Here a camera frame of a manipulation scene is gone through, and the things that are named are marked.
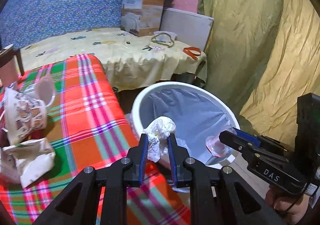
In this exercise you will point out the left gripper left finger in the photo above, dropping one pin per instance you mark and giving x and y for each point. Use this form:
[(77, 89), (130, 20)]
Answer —
[(136, 160)]

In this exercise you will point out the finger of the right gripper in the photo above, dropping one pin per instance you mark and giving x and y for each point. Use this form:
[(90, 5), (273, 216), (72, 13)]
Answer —
[(246, 144)]

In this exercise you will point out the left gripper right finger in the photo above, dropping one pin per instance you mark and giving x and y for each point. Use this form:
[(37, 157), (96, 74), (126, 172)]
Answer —
[(181, 176)]

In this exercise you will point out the pink plastic cup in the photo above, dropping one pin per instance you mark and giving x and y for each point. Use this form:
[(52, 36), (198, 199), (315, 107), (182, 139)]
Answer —
[(216, 147)]

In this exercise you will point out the white tissue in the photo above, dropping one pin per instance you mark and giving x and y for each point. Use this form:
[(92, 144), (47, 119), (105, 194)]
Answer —
[(158, 132)]

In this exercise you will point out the white round trash bin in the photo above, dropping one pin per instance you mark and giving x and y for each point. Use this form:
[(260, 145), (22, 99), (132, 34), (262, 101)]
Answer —
[(198, 115)]

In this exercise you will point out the person's right hand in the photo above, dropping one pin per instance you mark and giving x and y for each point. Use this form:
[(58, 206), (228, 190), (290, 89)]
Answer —
[(293, 209)]

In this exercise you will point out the red plaid tablecloth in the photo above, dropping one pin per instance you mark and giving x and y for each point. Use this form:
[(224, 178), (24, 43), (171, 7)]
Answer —
[(87, 127)]

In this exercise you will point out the olive yellow curtain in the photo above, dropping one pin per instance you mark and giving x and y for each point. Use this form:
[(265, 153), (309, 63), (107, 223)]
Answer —
[(262, 55)]

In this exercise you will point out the crumpled white paper bag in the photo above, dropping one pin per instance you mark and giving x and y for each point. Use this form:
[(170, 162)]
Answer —
[(26, 162)]

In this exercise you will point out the patterned paper cup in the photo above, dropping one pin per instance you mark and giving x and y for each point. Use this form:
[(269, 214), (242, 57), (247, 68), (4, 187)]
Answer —
[(26, 111)]

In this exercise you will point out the white panel board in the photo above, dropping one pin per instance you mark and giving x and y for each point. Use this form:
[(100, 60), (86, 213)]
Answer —
[(190, 28)]

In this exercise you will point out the cardboard bedding box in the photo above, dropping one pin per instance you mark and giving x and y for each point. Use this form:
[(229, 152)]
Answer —
[(141, 17)]

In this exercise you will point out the wooden chair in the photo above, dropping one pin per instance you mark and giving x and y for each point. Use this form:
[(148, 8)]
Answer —
[(8, 70)]

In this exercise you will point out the blue floral headboard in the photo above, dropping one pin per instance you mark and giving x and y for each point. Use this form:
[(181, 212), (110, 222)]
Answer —
[(24, 22)]

